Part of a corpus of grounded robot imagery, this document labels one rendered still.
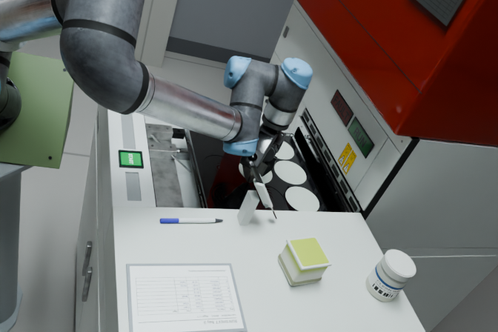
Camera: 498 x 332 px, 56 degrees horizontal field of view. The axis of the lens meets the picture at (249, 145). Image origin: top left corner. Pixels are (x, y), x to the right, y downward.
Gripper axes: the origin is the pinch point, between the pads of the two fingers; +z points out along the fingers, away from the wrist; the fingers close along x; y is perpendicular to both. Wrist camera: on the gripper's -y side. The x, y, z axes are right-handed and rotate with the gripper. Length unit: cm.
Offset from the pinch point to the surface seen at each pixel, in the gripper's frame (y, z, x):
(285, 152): 21.7, 1.6, -4.3
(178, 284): -43.0, -5.2, -1.1
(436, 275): 30, 24, -66
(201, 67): 199, 92, 91
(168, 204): -18.3, 3.6, 13.5
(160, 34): 171, 66, 116
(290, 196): 4.0, 1.7, -11.9
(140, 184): -24.8, -4.4, 19.0
